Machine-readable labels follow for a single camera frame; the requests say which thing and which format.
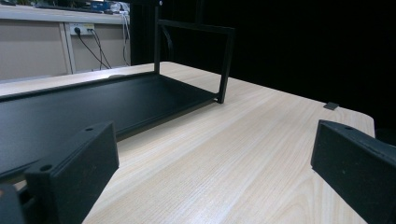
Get black two-tier metal rack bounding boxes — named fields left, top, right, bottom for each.
left=0, top=0, right=236, bottom=185

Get black curtain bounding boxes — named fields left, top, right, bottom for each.
left=130, top=0, right=396, bottom=138

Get white hanging cable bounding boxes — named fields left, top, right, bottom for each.
left=120, top=10, right=133, bottom=67

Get black cables from outlet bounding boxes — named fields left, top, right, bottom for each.
left=74, top=27, right=112, bottom=71

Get beige partition post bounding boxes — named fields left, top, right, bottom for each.
left=59, top=21, right=78, bottom=75

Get white wall power outlet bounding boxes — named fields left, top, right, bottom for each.
left=68, top=22, right=95, bottom=35

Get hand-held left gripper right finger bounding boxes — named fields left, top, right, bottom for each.
left=310, top=119, right=396, bottom=224

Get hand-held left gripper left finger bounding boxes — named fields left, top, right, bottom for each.
left=24, top=120, right=120, bottom=224

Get clutter on counter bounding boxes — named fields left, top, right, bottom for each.
left=0, top=0, right=129, bottom=15

